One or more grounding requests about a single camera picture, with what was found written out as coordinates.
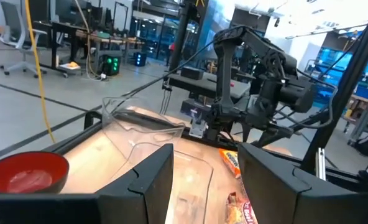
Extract clear plastic bin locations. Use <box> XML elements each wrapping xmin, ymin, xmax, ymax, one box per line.
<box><xmin>126</xmin><ymin>142</ymin><xmax>214</xmax><ymax>224</ymax></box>
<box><xmin>101</xmin><ymin>95</ymin><xmax>186</xmax><ymax>162</ymax></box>

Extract silver aluminium strip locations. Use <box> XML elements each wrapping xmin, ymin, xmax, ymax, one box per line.
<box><xmin>315</xmin><ymin>147</ymin><xmax>327</xmax><ymax>181</ymax></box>

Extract roast beef ramen packet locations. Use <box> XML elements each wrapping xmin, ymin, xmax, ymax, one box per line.
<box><xmin>218</xmin><ymin>148</ymin><xmax>259</xmax><ymax>224</ymax></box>

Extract black box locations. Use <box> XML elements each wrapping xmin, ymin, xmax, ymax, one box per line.
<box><xmin>180</xmin><ymin>65</ymin><xmax>205</xmax><ymax>80</ymax></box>

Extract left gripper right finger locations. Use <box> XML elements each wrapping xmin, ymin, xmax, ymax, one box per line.
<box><xmin>237</xmin><ymin>142</ymin><xmax>368</xmax><ymax>224</ymax></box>

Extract computer tower blue lights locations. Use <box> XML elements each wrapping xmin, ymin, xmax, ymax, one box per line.
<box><xmin>134</xmin><ymin>52</ymin><xmax>147</xmax><ymax>67</ymax></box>

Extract yellow cable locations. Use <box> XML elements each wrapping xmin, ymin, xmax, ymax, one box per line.
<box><xmin>24</xmin><ymin>0</ymin><xmax>56</xmax><ymax>144</ymax></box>

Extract white office chair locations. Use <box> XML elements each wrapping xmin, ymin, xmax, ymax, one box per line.
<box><xmin>0</xmin><ymin>0</ymin><xmax>48</xmax><ymax>78</ymax></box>

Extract white arm base bracket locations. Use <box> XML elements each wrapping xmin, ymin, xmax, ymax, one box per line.
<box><xmin>188</xmin><ymin>119</ymin><xmax>209</xmax><ymax>139</ymax></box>

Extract black table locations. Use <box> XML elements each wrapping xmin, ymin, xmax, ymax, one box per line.
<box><xmin>167</xmin><ymin>72</ymin><xmax>252</xmax><ymax>101</ymax></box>

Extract wooden workbench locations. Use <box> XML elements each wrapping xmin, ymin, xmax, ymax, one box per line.
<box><xmin>75</xmin><ymin>30</ymin><xmax>146</xmax><ymax>68</ymax></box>

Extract red black bowl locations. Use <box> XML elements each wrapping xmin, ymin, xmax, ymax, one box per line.
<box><xmin>0</xmin><ymin>151</ymin><xmax>70</xmax><ymax>194</ymax></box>

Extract computer tower green lights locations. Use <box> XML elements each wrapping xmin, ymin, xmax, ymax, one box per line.
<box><xmin>101</xmin><ymin>54</ymin><xmax>121</xmax><ymax>77</ymax></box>

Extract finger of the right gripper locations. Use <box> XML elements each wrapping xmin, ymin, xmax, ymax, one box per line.
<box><xmin>252</xmin><ymin>126</ymin><xmax>295</xmax><ymax>148</ymax></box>
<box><xmin>241</xmin><ymin>123</ymin><xmax>251</xmax><ymax>145</ymax></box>

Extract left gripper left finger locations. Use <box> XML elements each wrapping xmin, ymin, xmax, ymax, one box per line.
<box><xmin>95</xmin><ymin>142</ymin><xmax>175</xmax><ymax>224</ymax></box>

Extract black desk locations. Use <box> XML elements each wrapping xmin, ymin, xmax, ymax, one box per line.
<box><xmin>31</xmin><ymin>21</ymin><xmax>90</xmax><ymax>78</ymax></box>

